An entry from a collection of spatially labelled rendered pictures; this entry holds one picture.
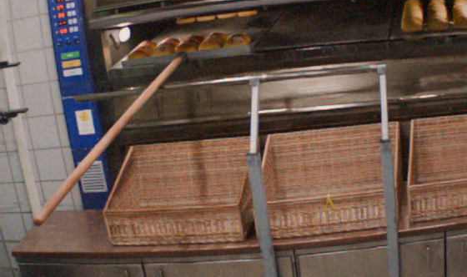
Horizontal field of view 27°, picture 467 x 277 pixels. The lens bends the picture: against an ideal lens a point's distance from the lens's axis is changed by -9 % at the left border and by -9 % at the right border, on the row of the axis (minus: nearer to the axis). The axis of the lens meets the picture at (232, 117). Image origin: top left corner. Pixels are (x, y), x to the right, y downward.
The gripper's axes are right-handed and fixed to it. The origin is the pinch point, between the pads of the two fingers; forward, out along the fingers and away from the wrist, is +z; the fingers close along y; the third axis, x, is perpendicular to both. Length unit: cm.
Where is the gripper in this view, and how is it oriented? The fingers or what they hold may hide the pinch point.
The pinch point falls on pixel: (19, 87)
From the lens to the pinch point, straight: 286.2
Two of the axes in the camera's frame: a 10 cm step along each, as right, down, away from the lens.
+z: 9.7, -1.0, -2.2
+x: -1.9, 2.8, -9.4
